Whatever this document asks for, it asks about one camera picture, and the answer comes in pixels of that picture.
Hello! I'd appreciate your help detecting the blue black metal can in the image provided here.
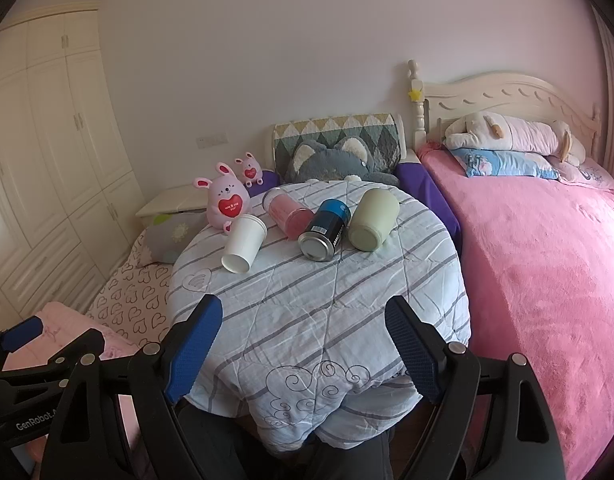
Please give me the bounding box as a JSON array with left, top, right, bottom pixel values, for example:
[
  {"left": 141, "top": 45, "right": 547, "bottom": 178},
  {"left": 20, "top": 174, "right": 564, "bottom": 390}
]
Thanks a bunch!
[{"left": 298, "top": 198, "right": 350, "bottom": 262}]

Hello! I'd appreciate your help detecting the white paper cup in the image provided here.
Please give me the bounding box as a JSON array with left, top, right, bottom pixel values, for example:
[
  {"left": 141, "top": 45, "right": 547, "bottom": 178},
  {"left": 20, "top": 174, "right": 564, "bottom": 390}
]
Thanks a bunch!
[{"left": 221, "top": 214, "right": 267, "bottom": 274}]

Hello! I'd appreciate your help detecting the large pink bunny plush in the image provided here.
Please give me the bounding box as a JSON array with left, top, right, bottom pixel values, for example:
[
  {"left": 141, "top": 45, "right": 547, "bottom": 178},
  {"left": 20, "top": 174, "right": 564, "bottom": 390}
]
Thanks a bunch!
[{"left": 193, "top": 162, "right": 251, "bottom": 233}]

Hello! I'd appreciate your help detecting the pink fleece blanket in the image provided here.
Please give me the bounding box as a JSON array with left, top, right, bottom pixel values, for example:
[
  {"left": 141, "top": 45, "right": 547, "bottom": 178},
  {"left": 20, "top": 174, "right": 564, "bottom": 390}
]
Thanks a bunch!
[{"left": 419, "top": 144, "right": 614, "bottom": 479}]

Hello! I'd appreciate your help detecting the grey cat plush pillow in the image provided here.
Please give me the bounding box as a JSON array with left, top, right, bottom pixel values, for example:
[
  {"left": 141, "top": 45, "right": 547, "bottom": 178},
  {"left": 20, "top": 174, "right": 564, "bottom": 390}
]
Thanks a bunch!
[{"left": 285, "top": 136, "right": 399, "bottom": 186}]

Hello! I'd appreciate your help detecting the pink embroidered pillow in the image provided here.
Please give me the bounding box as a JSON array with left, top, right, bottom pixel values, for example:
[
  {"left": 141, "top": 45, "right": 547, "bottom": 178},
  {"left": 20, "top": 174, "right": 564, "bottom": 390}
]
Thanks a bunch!
[{"left": 547, "top": 156, "right": 614, "bottom": 195}]

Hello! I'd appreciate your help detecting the diamond pattern quilted cushion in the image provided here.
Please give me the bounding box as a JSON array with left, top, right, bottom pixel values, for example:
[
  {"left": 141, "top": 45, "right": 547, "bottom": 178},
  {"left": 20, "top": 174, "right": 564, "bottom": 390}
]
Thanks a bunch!
[{"left": 270, "top": 113, "right": 407, "bottom": 178}]

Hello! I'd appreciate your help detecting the pale green cup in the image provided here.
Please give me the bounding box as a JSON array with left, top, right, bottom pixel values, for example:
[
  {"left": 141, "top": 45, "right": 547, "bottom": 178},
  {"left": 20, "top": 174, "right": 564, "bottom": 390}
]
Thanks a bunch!
[{"left": 347, "top": 188, "right": 399, "bottom": 252}]

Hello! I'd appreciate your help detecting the grey floral pillow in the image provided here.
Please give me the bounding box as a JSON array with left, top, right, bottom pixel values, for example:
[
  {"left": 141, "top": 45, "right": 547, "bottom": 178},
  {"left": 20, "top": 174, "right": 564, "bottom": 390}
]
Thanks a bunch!
[{"left": 138, "top": 211, "right": 207, "bottom": 266}]

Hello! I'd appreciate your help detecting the blue cartoon pillow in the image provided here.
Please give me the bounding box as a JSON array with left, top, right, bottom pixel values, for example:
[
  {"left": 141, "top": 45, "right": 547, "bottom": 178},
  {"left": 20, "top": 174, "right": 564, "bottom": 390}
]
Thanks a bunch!
[{"left": 450, "top": 148, "right": 559, "bottom": 180}]

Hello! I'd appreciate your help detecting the striped light blue quilt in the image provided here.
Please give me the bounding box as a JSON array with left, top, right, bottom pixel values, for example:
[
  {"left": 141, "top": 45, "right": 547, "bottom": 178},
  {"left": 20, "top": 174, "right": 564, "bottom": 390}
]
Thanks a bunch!
[{"left": 168, "top": 190, "right": 471, "bottom": 453}]

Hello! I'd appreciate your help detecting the cream wooden headboard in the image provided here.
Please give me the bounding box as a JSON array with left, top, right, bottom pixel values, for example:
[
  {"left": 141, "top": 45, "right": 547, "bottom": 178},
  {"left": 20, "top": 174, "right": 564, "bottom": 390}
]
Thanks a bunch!
[{"left": 406, "top": 60, "right": 602, "bottom": 160}]

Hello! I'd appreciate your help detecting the cream wardrobe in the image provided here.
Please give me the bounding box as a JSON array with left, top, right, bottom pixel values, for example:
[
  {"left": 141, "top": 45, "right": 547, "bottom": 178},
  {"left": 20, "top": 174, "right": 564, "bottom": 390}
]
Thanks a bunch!
[{"left": 0, "top": 6, "right": 144, "bottom": 330}]

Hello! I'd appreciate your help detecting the cream bedside table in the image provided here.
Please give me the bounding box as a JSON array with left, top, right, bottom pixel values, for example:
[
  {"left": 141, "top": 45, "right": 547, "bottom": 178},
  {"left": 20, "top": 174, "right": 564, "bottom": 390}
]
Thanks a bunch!
[{"left": 136, "top": 184, "right": 208, "bottom": 219}]

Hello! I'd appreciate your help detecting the folded pink quilt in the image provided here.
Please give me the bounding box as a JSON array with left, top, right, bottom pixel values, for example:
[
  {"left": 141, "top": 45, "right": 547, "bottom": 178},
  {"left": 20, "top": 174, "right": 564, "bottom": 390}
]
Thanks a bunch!
[{"left": 4, "top": 301, "right": 139, "bottom": 463}]

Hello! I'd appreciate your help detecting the small pink bunny plush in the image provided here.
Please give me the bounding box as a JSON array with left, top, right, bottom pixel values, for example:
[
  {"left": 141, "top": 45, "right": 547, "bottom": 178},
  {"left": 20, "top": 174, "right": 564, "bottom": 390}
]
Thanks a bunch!
[{"left": 234, "top": 152, "right": 264, "bottom": 188}]

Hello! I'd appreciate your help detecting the clear jar with pink content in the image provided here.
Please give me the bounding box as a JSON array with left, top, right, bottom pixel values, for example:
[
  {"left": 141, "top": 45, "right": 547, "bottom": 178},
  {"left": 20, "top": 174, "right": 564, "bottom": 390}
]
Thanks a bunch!
[{"left": 263, "top": 188, "right": 313, "bottom": 240}]

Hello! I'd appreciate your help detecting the long pink white plush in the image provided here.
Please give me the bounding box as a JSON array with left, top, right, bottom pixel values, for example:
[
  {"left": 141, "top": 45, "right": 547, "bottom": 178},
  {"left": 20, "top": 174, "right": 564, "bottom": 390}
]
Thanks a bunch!
[{"left": 444, "top": 112, "right": 587, "bottom": 166}]

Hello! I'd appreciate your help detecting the wall socket plate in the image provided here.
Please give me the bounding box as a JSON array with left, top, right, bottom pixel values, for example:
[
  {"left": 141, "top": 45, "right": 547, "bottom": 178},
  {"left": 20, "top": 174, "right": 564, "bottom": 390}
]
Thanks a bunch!
[{"left": 196, "top": 133, "right": 229, "bottom": 150}]

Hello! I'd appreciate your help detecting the heart pattern bed sheet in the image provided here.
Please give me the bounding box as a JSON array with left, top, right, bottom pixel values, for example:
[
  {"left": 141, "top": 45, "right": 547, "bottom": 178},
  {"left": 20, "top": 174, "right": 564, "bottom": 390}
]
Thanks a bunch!
[{"left": 86, "top": 234, "right": 173, "bottom": 347}]

